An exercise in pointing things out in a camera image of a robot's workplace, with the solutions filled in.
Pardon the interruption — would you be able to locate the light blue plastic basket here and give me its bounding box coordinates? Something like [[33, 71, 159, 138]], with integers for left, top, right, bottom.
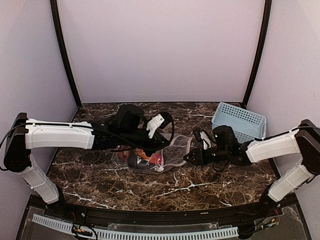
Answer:
[[211, 102, 267, 144]]

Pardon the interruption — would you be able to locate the black frame post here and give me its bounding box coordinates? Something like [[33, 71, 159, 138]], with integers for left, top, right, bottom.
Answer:
[[241, 0, 272, 109], [49, 0, 82, 109]]

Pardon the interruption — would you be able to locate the black front rail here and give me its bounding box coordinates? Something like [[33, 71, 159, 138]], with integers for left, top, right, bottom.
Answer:
[[29, 194, 283, 227]]

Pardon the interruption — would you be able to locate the clear zip top bag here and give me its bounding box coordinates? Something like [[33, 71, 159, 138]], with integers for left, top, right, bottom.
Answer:
[[111, 133, 192, 175]]

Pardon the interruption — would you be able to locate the left black frame post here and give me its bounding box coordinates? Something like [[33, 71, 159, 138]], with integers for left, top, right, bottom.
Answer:
[[49, 0, 82, 109]]

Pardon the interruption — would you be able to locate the white slotted cable duct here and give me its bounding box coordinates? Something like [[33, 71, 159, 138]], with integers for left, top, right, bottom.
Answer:
[[32, 214, 239, 240]]

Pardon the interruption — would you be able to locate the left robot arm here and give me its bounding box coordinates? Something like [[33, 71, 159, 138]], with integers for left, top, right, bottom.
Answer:
[[0, 104, 174, 218]]

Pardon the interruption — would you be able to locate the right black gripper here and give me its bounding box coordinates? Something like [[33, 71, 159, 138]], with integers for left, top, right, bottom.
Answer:
[[183, 146, 230, 166]]

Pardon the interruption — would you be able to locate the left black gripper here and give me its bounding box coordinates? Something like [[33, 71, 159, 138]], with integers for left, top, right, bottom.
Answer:
[[119, 128, 171, 157]]

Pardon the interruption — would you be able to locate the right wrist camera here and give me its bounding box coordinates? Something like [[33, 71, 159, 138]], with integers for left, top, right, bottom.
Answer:
[[193, 128, 212, 150]]

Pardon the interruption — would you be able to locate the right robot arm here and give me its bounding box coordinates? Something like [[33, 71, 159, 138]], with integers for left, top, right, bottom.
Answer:
[[183, 119, 320, 217]]

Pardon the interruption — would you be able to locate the purple fake eggplant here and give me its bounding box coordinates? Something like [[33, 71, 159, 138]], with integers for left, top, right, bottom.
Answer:
[[127, 155, 155, 171]]

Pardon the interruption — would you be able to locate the right black frame post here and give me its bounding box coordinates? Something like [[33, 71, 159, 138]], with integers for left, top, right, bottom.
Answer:
[[241, 0, 272, 109]]

